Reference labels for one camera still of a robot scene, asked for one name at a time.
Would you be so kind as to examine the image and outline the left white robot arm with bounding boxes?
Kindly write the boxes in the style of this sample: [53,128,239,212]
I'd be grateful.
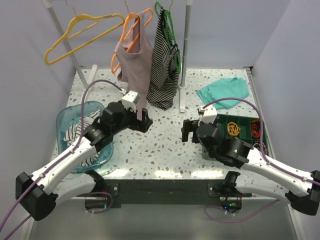
[15,101,153,221]

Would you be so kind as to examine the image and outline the black white patterned roll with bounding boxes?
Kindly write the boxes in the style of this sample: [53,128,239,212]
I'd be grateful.
[253,141,268,155]

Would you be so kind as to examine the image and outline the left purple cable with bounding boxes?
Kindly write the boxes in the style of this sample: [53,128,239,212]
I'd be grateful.
[0,79,127,240]

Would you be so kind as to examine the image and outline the black white striped top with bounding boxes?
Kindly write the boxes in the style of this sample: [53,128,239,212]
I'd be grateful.
[145,8,180,111]

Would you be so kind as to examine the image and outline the orange black rolled belt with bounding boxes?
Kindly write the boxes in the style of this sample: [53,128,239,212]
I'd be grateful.
[250,119,265,141]

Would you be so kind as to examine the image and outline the purple cable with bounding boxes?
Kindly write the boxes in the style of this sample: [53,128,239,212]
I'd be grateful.
[0,79,127,240]
[198,97,320,223]

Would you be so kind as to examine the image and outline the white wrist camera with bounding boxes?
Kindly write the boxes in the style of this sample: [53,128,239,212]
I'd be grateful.
[197,105,218,126]
[121,90,140,113]

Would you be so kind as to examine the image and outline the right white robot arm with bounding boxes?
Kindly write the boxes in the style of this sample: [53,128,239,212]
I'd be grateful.
[181,119,320,216]

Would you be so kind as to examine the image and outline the yellow hanger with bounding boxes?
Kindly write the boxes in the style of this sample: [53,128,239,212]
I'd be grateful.
[44,0,125,65]

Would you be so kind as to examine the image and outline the pink tank top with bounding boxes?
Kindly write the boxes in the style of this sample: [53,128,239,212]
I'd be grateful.
[114,11,154,120]

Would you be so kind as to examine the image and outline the teal cloth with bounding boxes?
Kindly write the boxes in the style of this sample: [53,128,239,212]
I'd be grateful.
[197,77,250,105]

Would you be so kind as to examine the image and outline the orange hanger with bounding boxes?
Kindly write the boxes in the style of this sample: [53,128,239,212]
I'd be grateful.
[110,0,154,74]

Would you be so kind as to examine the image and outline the green hanger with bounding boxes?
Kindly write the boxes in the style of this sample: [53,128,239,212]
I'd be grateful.
[153,1,181,74]

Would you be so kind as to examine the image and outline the teal plastic basin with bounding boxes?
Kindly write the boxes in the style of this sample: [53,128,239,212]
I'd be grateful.
[56,101,114,174]

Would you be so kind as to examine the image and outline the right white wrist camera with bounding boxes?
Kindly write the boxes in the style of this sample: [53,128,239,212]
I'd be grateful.
[197,105,218,126]

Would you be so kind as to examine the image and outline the green compartment tray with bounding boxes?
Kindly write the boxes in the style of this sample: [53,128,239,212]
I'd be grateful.
[202,114,269,168]

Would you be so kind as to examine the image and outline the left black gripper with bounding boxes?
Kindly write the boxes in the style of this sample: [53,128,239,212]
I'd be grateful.
[111,103,152,135]

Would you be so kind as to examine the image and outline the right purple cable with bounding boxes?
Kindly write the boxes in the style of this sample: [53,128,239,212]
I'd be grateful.
[198,97,320,223]

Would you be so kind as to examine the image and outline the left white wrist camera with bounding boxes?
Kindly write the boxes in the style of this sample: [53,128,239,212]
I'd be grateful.
[121,90,140,113]

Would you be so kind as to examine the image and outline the zebra striped garment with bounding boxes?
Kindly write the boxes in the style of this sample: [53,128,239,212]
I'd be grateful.
[63,109,100,168]

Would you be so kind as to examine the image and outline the yellow rolled band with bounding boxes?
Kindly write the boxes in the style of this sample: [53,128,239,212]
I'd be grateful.
[227,121,241,138]

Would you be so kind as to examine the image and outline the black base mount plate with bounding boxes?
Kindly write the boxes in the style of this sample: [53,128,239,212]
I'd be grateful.
[85,170,252,210]

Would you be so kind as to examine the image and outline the white clothes rack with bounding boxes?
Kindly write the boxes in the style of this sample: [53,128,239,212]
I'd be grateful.
[42,0,193,113]

